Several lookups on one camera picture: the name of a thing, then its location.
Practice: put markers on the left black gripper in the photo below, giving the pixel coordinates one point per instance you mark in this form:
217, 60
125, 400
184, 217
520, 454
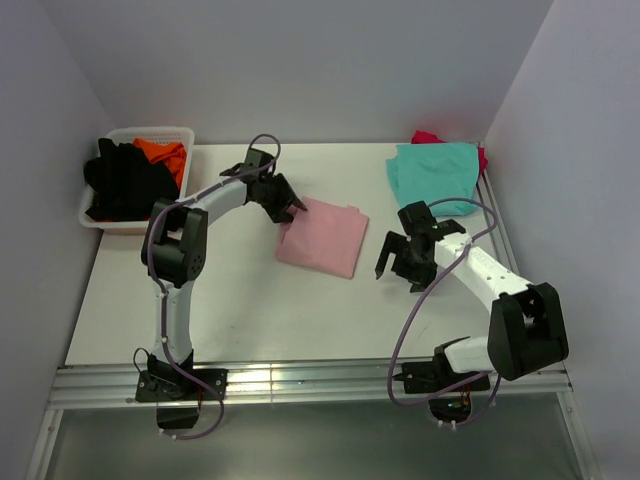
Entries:
287, 198

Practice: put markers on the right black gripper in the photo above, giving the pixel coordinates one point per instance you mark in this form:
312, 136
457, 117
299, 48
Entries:
396, 243

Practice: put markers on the pink t shirt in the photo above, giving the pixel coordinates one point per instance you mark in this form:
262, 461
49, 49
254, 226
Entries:
324, 237

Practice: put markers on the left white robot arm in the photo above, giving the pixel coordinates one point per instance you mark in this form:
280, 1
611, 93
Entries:
175, 249

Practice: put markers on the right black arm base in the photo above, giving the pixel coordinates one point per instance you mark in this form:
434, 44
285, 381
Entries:
427, 377

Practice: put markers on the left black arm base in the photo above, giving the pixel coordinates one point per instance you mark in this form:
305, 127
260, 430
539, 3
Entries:
179, 400

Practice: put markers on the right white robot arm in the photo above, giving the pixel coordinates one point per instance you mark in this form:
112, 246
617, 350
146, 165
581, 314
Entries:
526, 324

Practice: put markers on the teal folded t shirt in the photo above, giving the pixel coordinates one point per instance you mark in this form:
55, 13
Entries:
443, 175

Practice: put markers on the orange t shirt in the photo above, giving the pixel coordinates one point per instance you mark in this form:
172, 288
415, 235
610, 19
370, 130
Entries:
172, 155

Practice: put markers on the white plastic basket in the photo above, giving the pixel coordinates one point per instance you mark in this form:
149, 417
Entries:
158, 135

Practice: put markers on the magenta folded t shirt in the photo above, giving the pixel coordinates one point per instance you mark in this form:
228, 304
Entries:
424, 137

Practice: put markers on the black t shirt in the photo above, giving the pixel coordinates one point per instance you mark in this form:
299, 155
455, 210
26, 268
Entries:
125, 183

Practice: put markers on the aluminium rail frame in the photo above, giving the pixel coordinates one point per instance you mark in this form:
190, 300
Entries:
278, 359

